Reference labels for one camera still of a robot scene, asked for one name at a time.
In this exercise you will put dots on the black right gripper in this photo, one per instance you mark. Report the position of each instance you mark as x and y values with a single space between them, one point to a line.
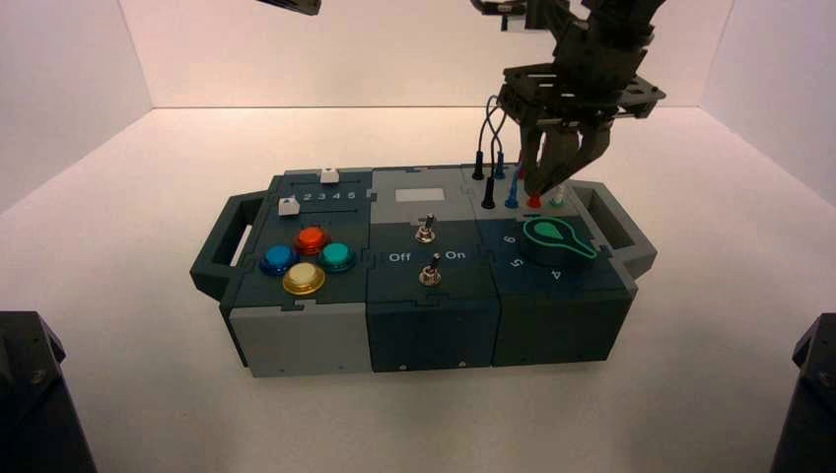
588 81

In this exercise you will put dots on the green pointer rotary knob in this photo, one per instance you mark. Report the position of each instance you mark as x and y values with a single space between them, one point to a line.
555 245

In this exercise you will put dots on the dark teal grey control box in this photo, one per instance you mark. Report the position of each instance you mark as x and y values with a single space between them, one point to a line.
431 330

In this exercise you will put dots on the white square slider knob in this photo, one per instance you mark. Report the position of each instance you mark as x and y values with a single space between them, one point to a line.
330 175
288 207

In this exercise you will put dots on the teal round push button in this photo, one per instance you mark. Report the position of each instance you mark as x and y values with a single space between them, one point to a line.
336 257

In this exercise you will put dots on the orange round push button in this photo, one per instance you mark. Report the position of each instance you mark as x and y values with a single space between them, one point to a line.
311 240

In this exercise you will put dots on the yellow round push button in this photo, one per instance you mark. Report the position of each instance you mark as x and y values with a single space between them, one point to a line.
304 279

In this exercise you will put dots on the blue round push button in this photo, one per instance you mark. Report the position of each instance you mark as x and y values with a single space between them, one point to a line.
279 259

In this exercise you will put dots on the metal toggle switch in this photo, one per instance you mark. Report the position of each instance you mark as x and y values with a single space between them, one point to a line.
429 274
426 229

